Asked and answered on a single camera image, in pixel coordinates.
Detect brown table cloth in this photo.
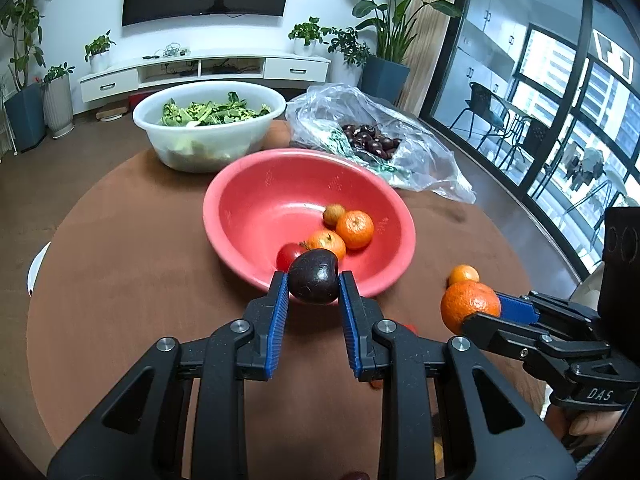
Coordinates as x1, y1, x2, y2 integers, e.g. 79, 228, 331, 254
27, 150, 541, 479

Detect green leafy vegetables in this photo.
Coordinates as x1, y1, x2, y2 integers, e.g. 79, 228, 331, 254
160, 91, 271, 127

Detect dark plum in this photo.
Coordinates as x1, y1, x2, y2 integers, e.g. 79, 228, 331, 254
288, 248, 338, 304

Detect white tv cabinet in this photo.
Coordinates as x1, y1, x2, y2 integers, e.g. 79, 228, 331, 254
78, 49, 330, 103

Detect small plant on cabinet left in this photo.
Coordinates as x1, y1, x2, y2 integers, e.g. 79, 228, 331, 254
85, 30, 115, 73

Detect bushy plant white pot right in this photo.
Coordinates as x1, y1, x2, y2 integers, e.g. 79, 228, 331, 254
321, 27, 370, 87

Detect tall plant blue pot right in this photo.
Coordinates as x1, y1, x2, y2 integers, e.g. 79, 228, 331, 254
352, 0, 461, 104

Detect clear plastic bag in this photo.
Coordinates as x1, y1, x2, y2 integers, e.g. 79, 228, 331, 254
285, 84, 476, 204

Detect dark cherries pile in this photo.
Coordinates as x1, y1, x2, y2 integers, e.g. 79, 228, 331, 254
342, 124, 401, 160

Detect large textured mandarin orange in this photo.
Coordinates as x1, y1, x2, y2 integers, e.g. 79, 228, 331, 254
335, 210, 375, 250

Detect plant ribbed white pot left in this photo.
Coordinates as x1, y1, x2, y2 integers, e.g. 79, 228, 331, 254
41, 62, 75, 139

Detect small plant on cabinet right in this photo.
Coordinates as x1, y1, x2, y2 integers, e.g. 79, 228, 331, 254
288, 16, 323, 56

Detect tall tree blue pot left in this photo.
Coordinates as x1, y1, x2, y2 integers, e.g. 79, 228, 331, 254
1, 0, 46, 153

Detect black balcony chair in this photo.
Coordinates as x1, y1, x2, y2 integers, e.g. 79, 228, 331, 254
449, 81, 514, 159

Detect person right hand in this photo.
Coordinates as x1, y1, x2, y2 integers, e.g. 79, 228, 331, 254
544, 404, 624, 453

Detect red tomato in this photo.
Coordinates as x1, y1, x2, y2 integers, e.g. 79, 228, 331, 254
404, 324, 418, 335
276, 243, 307, 272

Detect small orange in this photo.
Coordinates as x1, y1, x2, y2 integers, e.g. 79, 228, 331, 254
440, 281, 501, 335

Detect white plastic vegetable basin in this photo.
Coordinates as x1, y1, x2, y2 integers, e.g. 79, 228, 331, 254
132, 80, 286, 174

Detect small plant on cabinet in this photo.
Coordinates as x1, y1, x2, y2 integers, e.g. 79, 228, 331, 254
288, 16, 323, 56
85, 30, 115, 73

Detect smooth orange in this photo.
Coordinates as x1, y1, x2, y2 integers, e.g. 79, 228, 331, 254
447, 264, 480, 286

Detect red plastic colander bowl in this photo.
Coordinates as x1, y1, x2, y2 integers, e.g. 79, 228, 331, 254
203, 148, 416, 297

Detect beige curtain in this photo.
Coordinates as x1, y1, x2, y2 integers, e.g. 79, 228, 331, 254
398, 0, 454, 116

